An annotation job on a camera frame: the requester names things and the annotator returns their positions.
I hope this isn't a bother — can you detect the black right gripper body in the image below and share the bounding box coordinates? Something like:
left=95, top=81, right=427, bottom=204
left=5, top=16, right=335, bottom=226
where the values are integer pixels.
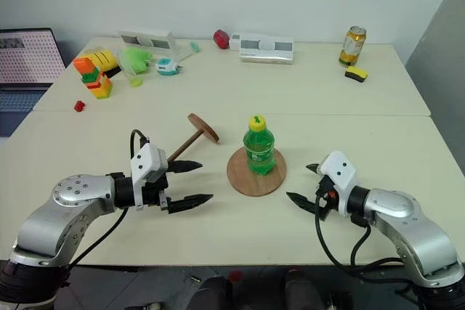
left=315, top=174, right=341, bottom=221

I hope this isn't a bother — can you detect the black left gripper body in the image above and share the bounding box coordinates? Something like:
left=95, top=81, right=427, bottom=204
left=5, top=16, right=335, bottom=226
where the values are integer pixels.
left=142, top=170, right=172, bottom=213

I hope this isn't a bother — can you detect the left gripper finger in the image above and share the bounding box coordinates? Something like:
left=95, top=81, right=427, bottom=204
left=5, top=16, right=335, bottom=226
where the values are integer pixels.
left=167, top=160, right=203, bottom=176
left=168, top=193, right=214, bottom=215

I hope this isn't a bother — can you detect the wooden stand with rod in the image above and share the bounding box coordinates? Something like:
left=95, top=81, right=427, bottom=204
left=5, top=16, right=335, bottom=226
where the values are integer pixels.
left=166, top=113, right=222, bottom=163

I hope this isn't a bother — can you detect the green bottle with yellow cap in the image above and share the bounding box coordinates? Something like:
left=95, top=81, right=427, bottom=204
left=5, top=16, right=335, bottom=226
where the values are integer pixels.
left=242, top=115, right=276, bottom=176

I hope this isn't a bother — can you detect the round wooden base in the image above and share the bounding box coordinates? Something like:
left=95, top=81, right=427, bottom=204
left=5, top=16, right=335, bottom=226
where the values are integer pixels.
left=226, top=147, right=288, bottom=198

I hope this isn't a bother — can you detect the dark rounded shape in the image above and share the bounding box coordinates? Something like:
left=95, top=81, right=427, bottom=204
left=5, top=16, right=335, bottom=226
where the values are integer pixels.
left=284, top=269, right=328, bottom=310
left=187, top=274, right=234, bottom=310

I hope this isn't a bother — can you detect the clear plastic cup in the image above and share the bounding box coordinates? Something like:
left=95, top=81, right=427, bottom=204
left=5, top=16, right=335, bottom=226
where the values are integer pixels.
left=117, top=49, right=145, bottom=89

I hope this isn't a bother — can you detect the teal and white gadget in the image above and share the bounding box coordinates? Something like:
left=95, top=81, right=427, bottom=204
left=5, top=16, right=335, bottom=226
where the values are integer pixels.
left=155, top=57, right=183, bottom=78

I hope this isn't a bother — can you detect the yellow black sponge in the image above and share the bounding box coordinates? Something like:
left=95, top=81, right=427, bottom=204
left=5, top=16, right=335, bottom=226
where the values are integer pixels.
left=344, top=65, right=369, bottom=83

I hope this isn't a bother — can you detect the green plush toy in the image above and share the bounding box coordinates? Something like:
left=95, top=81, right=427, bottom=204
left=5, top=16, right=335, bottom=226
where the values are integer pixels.
left=121, top=46, right=155, bottom=76

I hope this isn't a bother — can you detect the colourful toy block stack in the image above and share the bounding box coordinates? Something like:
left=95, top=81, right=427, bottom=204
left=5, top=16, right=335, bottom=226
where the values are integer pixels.
left=72, top=56, right=114, bottom=101

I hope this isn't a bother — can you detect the yellow drink can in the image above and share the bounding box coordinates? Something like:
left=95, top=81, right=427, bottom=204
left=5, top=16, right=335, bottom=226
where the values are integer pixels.
left=338, top=25, right=368, bottom=68

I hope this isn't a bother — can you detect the wide white box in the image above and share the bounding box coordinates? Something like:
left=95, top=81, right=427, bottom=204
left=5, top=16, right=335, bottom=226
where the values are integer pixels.
left=228, top=32, right=296, bottom=67

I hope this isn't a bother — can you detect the long white box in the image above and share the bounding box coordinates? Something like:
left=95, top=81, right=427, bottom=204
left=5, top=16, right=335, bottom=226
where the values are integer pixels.
left=118, top=29, right=176, bottom=52

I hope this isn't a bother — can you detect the red round object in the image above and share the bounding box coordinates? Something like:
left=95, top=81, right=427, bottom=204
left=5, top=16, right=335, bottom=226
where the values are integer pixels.
left=213, top=28, right=230, bottom=50

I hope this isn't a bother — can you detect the yellow striped toy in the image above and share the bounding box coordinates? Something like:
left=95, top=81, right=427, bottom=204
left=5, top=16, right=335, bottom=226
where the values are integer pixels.
left=89, top=47, right=121, bottom=72

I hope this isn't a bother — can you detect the laptop computer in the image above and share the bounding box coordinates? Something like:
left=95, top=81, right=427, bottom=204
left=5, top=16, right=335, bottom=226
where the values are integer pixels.
left=0, top=27, right=68, bottom=139

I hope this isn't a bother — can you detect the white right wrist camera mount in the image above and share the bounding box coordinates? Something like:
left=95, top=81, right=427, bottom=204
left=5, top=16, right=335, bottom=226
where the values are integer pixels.
left=317, top=150, right=359, bottom=215

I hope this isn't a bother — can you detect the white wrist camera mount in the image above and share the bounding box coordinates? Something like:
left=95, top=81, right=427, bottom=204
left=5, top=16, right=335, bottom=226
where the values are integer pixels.
left=129, top=143, right=169, bottom=211
left=317, top=150, right=359, bottom=215

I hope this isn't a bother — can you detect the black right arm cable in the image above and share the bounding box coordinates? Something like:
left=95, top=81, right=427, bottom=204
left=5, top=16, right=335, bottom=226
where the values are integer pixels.
left=313, top=193, right=419, bottom=286

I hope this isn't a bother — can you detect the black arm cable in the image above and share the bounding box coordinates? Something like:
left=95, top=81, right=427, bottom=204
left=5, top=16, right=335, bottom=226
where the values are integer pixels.
left=68, top=129, right=151, bottom=267
left=313, top=193, right=419, bottom=286

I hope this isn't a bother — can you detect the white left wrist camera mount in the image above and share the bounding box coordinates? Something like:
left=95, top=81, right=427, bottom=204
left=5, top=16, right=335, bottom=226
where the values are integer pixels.
left=129, top=143, right=169, bottom=211

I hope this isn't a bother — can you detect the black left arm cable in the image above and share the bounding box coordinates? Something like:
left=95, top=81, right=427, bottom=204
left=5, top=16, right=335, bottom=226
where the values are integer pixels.
left=68, top=129, right=151, bottom=267

